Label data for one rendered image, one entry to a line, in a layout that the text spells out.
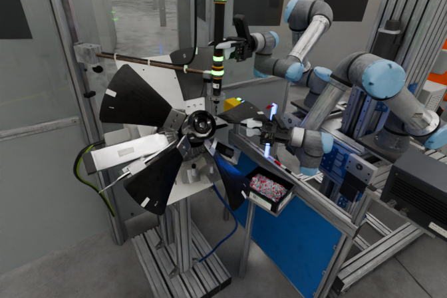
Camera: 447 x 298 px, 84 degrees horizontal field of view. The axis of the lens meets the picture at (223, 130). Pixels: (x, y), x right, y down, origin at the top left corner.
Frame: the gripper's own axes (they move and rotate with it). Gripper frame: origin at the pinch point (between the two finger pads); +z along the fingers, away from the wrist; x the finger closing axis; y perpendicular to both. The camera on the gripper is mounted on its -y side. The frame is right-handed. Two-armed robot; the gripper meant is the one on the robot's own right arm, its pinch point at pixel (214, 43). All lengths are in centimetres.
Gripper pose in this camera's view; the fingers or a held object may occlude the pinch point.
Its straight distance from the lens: 93.6
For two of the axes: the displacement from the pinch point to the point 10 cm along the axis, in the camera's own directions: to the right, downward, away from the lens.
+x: -7.0, -3.9, 5.9
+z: -7.1, 3.3, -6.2
